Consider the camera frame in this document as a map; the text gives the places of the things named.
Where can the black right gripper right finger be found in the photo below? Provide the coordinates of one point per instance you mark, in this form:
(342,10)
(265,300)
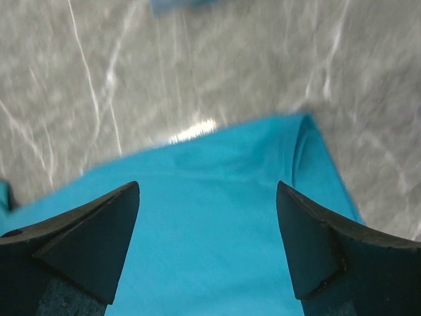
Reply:
(340,267)

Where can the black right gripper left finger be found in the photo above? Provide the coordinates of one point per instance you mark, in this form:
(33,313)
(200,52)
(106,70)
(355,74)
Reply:
(69,264)

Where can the turquoise t shirt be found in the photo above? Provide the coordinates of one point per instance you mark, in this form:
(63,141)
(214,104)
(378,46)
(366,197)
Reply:
(206,239)

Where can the folded teal t shirt underneath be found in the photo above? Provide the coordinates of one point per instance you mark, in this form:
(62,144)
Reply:
(159,7)

